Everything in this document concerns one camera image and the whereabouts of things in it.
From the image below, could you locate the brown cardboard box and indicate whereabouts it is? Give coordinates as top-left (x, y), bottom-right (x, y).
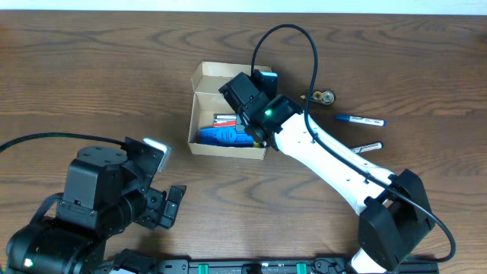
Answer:
top-left (187, 62), bottom-right (266, 160)

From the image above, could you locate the blue plastic holder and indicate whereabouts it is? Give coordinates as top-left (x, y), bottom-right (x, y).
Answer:
top-left (199, 127), bottom-right (254, 147)

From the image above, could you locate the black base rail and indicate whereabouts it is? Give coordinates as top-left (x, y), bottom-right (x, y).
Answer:
top-left (106, 249), bottom-right (441, 274)

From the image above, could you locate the black marker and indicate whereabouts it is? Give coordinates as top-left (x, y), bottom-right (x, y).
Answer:
top-left (351, 142), bottom-right (384, 154)

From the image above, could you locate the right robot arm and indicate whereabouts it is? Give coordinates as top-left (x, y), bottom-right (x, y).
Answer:
top-left (219, 72), bottom-right (434, 273)

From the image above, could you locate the correction tape dispenser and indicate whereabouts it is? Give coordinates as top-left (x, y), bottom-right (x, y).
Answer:
top-left (309, 89), bottom-right (336, 106)

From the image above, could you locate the left black cable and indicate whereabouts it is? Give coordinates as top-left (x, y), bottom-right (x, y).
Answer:
top-left (0, 132), bottom-right (126, 154)

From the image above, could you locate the blue marker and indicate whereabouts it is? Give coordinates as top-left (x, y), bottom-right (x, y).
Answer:
top-left (335, 114), bottom-right (387, 126)

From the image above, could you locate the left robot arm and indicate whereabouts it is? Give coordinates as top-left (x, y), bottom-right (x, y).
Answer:
top-left (5, 139), bottom-right (186, 273)

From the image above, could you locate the red lighter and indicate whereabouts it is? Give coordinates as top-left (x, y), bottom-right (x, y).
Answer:
top-left (212, 119), bottom-right (237, 128)

